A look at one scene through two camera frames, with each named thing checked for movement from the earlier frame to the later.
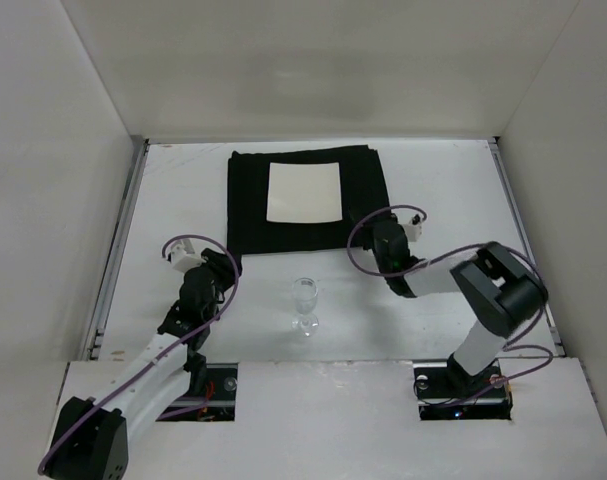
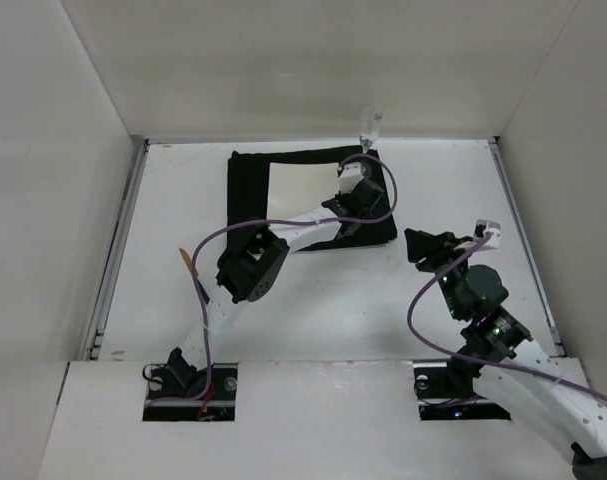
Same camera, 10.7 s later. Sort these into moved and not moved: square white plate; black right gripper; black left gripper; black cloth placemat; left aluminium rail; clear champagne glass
Moved: black right gripper; black left gripper; clear champagne glass
Not moved: black cloth placemat; square white plate; left aluminium rail
